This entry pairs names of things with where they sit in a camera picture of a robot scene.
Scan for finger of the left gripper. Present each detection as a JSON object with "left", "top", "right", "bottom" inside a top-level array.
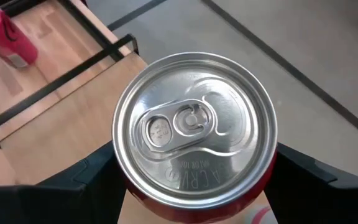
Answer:
[
  {"left": 264, "top": 142, "right": 358, "bottom": 224},
  {"left": 0, "top": 141, "right": 127, "bottom": 224}
]

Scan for black aluminium table frame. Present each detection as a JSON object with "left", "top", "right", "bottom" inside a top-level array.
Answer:
[{"left": 0, "top": 0, "right": 130, "bottom": 63}]

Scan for red soda can black panel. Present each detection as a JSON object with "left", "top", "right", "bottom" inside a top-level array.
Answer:
[{"left": 0, "top": 0, "right": 39, "bottom": 70}]

